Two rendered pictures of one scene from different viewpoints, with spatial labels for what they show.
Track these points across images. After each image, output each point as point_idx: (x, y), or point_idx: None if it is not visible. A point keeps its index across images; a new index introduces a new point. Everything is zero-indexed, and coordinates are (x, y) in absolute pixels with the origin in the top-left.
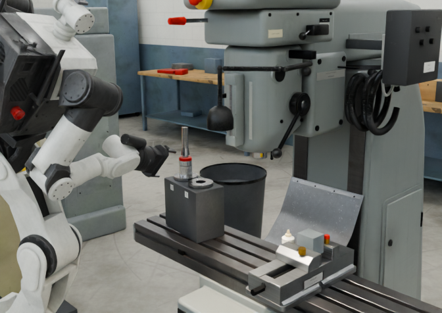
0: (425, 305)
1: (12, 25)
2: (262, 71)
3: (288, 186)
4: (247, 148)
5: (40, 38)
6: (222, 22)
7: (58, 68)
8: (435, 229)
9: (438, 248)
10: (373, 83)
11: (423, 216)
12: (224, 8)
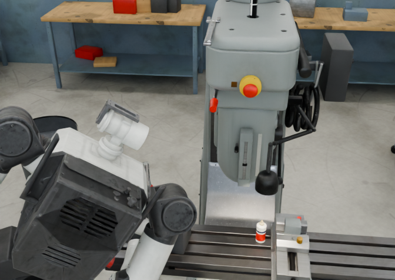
0: (364, 238)
1: (90, 177)
2: (270, 124)
3: (48, 109)
4: (251, 182)
5: (112, 175)
6: (238, 92)
7: (146, 200)
8: (184, 117)
9: (197, 133)
10: (317, 101)
11: (168, 107)
12: (270, 92)
